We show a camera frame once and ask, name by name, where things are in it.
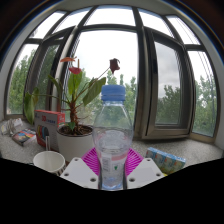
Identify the blue green tissue pack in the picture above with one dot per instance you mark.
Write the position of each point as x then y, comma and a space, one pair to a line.
166, 160

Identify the clear blue-capped water bottle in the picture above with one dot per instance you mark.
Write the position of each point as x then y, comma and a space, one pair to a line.
112, 133

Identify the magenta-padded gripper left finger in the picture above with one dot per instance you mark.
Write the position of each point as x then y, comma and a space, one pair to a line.
78, 171

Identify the white black-printed mug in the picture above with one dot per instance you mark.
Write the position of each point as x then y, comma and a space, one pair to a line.
50, 161

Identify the dark-framed window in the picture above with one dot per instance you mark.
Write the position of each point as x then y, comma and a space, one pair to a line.
166, 83

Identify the potted red-flowered plant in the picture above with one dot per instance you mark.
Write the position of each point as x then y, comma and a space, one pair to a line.
75, 143

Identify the dark colourful-cover book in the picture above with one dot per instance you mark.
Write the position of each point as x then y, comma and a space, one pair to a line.
24, 136

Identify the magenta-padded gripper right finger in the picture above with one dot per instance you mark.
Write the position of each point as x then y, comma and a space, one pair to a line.
143, 171

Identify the white red filament box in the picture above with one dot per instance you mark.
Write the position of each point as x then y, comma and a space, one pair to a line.
46, 125

